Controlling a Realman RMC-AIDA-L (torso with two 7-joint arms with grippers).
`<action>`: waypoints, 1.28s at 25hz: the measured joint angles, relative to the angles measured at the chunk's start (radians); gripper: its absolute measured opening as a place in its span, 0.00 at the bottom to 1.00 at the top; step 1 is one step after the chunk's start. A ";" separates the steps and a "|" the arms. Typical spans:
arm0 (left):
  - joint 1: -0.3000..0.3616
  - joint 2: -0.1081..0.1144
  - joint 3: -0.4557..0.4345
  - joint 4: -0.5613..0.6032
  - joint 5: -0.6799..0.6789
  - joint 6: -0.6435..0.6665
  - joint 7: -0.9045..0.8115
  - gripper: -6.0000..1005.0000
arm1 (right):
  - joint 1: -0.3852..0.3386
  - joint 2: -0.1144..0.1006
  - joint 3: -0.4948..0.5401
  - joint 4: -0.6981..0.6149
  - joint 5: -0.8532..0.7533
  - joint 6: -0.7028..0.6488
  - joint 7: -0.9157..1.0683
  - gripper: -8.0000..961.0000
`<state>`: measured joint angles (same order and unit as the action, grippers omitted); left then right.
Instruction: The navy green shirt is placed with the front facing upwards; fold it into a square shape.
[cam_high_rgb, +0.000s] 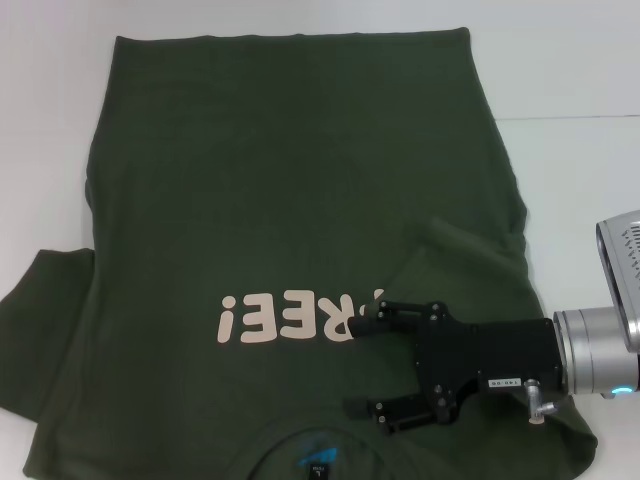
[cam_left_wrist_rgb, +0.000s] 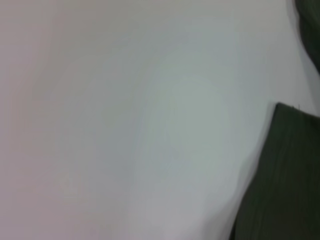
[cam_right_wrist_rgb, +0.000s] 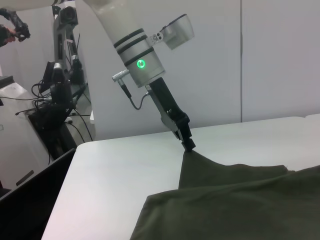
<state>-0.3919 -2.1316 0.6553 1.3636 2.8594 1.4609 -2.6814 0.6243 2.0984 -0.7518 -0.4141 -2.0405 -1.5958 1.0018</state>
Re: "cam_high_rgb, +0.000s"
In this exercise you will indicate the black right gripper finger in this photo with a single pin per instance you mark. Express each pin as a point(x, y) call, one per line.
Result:
point(390, 320)
point(400, 411)

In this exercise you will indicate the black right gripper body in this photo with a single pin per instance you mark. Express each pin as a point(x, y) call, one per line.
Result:
point(485, 350)

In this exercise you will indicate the dark green FREE! t-shirt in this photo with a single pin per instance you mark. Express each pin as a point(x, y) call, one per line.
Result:
point(250, 175)

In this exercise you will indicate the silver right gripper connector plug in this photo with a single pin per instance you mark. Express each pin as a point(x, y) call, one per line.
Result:
point(536, 402)

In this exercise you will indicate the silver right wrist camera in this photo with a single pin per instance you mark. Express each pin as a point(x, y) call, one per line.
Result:
point(622, 270)

